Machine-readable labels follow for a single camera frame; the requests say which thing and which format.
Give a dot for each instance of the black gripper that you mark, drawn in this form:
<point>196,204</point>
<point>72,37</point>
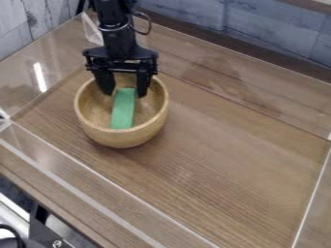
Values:
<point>120,55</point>

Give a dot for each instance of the green rectangular block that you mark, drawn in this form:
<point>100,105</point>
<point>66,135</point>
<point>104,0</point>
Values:
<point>122,109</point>

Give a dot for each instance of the black table clamp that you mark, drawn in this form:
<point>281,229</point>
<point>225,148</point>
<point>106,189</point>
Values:
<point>40,233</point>

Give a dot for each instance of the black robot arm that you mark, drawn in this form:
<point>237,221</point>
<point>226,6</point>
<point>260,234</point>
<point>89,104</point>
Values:
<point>114,13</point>

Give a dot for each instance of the clear acrylic tray wall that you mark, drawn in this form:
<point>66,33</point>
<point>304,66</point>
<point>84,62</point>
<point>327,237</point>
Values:
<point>110,216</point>

